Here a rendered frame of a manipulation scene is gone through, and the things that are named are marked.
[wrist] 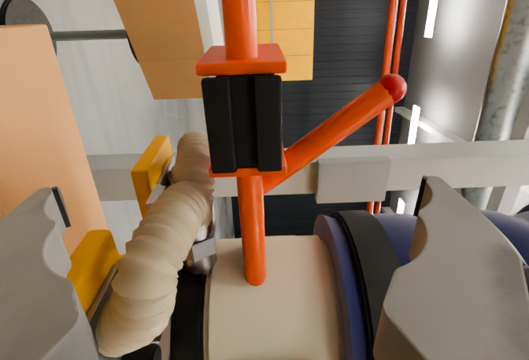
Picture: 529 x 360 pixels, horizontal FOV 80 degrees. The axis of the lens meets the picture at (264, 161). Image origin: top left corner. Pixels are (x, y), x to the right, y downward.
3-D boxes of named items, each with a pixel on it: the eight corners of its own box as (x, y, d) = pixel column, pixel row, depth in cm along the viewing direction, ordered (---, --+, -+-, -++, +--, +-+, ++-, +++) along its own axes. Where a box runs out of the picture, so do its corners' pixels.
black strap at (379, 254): (318, 294, 53) (342, 293, 53) (357, 485, 32) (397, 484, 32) (326, 176, 42) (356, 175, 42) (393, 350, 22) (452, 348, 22)
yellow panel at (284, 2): (211, 78, 820) (306, 74, 822) (205, 83, 736) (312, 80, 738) (201, -21, 733) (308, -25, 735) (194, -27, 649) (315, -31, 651)
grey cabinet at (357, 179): (314, 197, 144) (380, 194, 144) (316, 204, 139) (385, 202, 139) (316, 157, 135) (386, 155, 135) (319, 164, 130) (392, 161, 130)
